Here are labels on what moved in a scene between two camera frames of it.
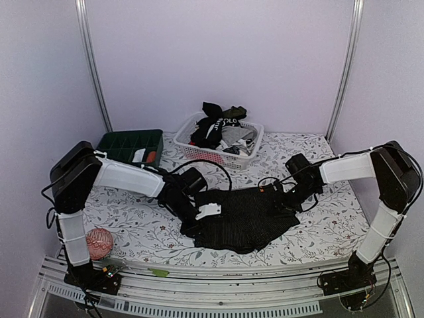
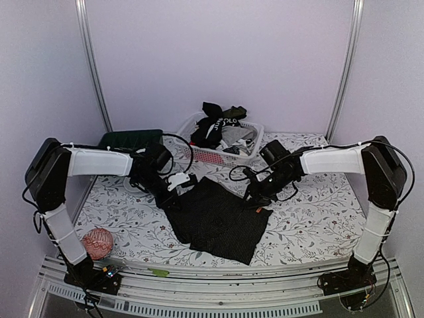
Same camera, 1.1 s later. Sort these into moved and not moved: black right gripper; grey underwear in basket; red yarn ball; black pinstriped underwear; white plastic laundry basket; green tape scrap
Moved: black right gripper; black pinstriped underwear
Not moved: white plastic laundry basket; grey underwear in basket; red yarn ball; green tape scrap
